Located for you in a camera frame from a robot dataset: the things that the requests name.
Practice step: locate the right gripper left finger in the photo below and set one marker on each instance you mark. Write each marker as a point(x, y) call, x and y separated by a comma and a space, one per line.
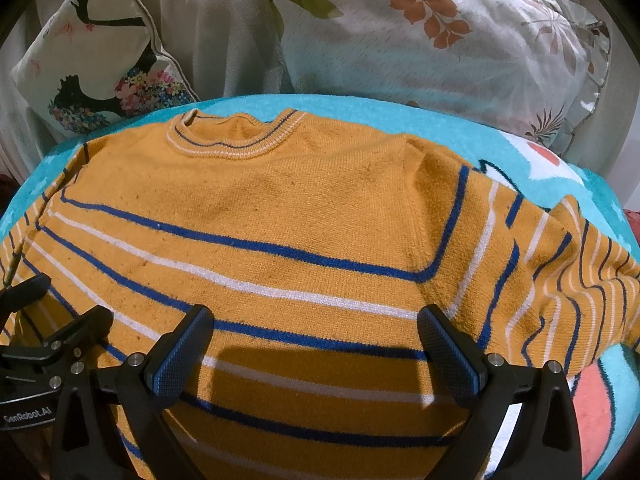
point(86, 443)

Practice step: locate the white bird print cushion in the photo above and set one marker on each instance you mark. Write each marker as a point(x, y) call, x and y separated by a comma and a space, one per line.
point(97, 62)

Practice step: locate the white leaf print pillow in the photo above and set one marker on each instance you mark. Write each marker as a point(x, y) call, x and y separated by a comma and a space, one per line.
point(534, 68)

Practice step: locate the turquoise star cartoon blanket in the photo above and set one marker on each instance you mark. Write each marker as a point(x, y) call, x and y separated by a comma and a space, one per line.
point(550, 185)

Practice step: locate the orange striped knit sweater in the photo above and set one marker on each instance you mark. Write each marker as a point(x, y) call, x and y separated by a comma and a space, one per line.
point(300, 269)

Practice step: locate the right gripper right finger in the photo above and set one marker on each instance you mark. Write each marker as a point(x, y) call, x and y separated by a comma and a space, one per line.
point(544, 443)

